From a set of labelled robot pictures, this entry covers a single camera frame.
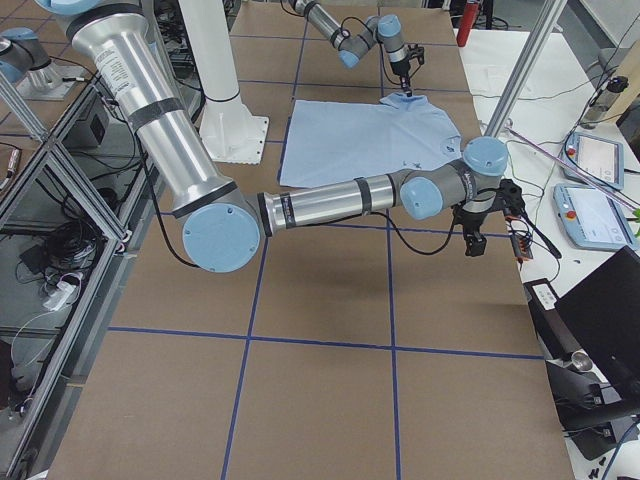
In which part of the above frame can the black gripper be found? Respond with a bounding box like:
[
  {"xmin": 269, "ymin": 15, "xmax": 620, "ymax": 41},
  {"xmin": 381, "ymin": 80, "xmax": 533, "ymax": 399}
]
[
  {"xmin": 389, "ymin": 44, "xmax": 425, "ymax": 97},
  {"xmin": 453, "ymin": 179, "xmax": 525, "ymax": 257}
]

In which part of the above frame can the light blue t-shirt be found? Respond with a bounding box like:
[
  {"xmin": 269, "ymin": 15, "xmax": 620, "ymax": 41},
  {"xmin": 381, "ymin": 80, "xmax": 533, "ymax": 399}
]
[{"xmin": 279, "ymin": 93, "xmax": 462, "ymax": 188}]

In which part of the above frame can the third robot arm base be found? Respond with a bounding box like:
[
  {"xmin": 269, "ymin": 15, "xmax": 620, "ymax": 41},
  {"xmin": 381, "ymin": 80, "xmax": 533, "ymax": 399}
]
[{"xmin": 1, "ymin": 27, "xmax": 85, "ymax": 101}]

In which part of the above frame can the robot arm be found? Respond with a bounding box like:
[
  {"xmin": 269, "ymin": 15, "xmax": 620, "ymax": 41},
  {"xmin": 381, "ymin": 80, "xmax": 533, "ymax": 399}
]
[
  {"xmin": 280, "ymin": 0, "xmax": 425, "ymax": 97},
  {"xmin": 43, "ymin": 1, "xmax": 526, "ymax": 273}
]

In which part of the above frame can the orange electronics board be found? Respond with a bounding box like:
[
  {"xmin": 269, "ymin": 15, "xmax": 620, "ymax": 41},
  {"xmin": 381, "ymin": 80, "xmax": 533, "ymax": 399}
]
[{"xmin": 506, "ymin": 218, "xmax": 533, "ymax": 263}]

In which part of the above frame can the red cylinder bottle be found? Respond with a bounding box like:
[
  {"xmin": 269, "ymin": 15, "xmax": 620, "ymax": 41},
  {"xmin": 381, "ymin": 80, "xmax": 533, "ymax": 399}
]
[{"xmin": 456, "ymin": 0, "xmax": 480, "ymax": 47}]

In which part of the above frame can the lower teach pendant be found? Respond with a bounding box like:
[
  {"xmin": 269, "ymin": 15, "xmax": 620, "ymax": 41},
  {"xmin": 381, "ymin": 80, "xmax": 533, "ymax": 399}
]
[{"xmin": 553, "ymin": 184, "xmax": 639, "ymax": 251}]

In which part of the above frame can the teach pendant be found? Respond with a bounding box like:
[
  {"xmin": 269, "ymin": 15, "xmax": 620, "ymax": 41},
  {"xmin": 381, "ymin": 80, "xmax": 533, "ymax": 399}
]
[
  {"xmin": 562, "ymin": 132, "xmax": 624, "ymax": 191},
  {"xmin": 553, "ymin": 184, "xmax": 639, "ymax": 251}
]

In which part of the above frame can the black monitor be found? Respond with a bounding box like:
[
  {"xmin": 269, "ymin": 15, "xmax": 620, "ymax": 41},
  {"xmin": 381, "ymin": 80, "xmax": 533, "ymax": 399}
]
[{"xmin": 556, "ymin": 246, "xmax": 639, "ymax": 398}]

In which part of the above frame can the upper teach pendant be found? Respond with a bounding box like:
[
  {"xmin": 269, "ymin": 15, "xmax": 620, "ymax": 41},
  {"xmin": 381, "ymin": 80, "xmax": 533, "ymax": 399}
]
[{"xmin": 562, "ymin": 132, "xmax": 624, "ymax": 191}]

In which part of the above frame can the water bottle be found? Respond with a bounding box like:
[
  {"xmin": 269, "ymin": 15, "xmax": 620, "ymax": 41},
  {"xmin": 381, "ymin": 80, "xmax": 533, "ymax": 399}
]
[{"xmin": 582, "ymin": 76, "xmax": 629, "ymax": 129}]

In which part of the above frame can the aluminium frame post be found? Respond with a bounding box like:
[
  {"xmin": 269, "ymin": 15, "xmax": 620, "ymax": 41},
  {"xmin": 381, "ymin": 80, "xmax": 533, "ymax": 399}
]
[{"xmin": 484, "ymin": 0, "xmax": 568, "ymax": 137}]

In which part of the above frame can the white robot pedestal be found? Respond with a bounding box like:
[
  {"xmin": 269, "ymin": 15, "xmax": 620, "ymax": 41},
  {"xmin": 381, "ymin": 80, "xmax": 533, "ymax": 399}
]
[{"xmin": 179, "ymin": 0, "xmax": 269, "ymax": 165}]

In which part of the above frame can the aluminium frame rack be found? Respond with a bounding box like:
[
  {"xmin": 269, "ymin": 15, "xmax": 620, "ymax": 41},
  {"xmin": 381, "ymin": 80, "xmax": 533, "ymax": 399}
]
[{"xmin": 1, "ymin": 57, "xmax": 163, "ymax": 479}]

